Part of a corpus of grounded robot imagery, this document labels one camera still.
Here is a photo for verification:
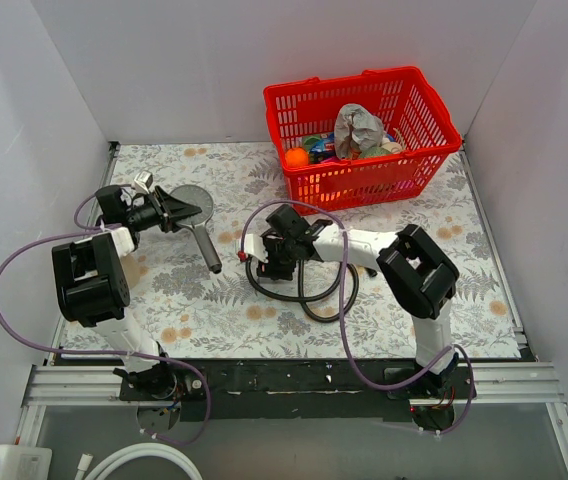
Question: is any grey shower head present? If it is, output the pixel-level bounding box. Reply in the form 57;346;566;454
170;184;222;274

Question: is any dark metal shower hose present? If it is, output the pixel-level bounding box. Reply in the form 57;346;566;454
243;249;380;324

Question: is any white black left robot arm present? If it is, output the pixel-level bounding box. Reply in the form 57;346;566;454
52;185;202;400

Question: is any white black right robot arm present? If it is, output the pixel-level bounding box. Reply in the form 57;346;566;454
238;201;459;398

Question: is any beige tape roll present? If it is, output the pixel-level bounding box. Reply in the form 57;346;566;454
120;254;141;289

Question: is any floral table mat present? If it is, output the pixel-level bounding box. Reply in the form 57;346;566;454
58;142;523;360

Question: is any orange fruit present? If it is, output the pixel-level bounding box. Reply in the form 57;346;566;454
285;147;310;169

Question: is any blue snack packet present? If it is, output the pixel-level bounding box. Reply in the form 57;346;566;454
309;136;335;156

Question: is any green round item in basket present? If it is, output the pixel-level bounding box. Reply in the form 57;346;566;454
360;146;390;159

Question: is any white round item in basket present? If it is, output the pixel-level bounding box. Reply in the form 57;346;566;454
381;142;404;154

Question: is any red plastic basket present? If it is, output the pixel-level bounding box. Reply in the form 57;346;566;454
263;66;462;214

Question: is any white box with grey button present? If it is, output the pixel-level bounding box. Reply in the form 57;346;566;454
0;444;52;480

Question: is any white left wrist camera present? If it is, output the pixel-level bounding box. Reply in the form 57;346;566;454
131;171;153;195

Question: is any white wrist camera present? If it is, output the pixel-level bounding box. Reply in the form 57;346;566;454
236;234;268;262
131;171;153;195

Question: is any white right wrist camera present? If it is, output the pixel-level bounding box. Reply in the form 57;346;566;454
236;234;268;262

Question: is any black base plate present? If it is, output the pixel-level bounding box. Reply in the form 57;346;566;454
118;357;478;424

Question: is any white hose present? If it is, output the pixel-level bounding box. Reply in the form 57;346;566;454
76;443;203;480

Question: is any aluminium rail frame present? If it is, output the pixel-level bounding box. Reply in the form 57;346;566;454
22;359;568;471

